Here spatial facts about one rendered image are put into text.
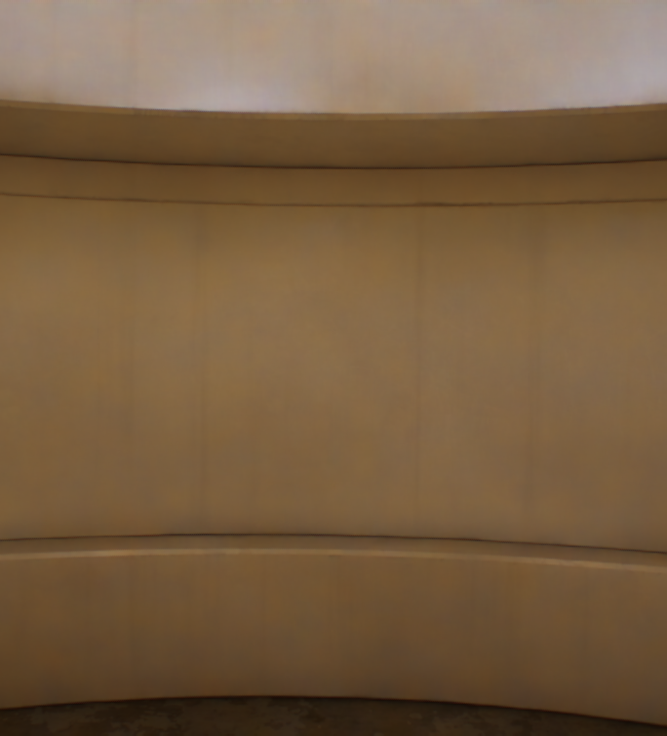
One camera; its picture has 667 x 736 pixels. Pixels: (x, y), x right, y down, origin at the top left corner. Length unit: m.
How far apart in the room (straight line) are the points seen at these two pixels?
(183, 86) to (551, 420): 0.35
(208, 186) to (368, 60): 0.16
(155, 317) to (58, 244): 0.09
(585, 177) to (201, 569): 0.41
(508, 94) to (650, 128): 0.10
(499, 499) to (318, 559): 0.15
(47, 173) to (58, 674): 0.37
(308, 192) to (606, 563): 0.35
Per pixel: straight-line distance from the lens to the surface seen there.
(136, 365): 0.48
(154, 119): 0.42
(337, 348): 0.47
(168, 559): 0.47
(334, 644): 0.48
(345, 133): 0.42
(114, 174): 0.50
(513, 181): 0.49
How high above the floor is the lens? 0.26
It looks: 1 degrees down
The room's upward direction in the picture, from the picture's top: 1 degrees clockwise
